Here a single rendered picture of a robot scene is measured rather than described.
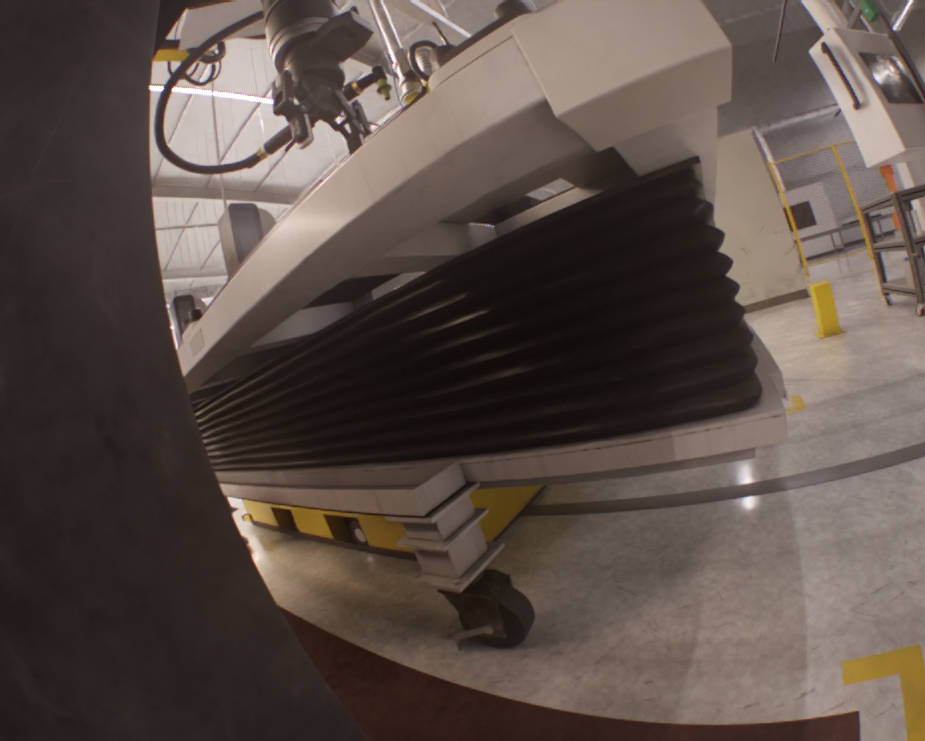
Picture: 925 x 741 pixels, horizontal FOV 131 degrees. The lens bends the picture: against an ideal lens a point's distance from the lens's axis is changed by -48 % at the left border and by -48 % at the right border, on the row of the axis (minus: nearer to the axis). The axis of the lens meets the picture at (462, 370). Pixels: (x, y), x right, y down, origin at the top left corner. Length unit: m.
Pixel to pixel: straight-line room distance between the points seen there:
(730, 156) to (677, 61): 5.10
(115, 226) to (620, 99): 0.28
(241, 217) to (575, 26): 0.64
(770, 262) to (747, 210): 0.66
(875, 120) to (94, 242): 2.85
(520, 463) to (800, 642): 0.62
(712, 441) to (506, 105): 0.49
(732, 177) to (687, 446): 4.84
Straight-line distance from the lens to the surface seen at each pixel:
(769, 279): 5.24
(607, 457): 0.63
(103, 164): 0.18
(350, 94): 1.14
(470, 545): 0.80
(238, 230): 0.78
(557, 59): 0.31
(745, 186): 5.30
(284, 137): 1.23
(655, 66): 0.29
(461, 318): 0.70
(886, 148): 2.78
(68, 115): 0.19
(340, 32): 0.55
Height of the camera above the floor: 0.62
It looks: 3 degrees down
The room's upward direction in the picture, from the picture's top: 18 degrees counter-clockwise
